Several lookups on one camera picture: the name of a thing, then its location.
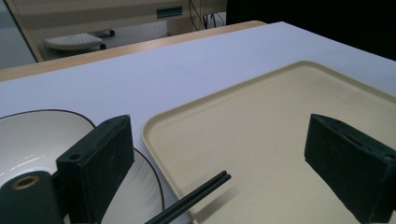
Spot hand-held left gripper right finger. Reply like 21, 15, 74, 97
304, 113, 396, 224

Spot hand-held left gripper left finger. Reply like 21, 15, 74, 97
55, 114, 135, 224

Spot white plate with dark rim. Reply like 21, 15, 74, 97
0, 108, 165, 224

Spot beige plastic tray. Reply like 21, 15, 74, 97
141, 60, 396, 224

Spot black chopstick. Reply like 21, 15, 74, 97
157, 174, 233, 224
144, 170, 228, 224

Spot white perforated stool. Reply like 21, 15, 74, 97
42, 32, 107, 52

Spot black cables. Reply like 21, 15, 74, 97
188, 0, 226, 32

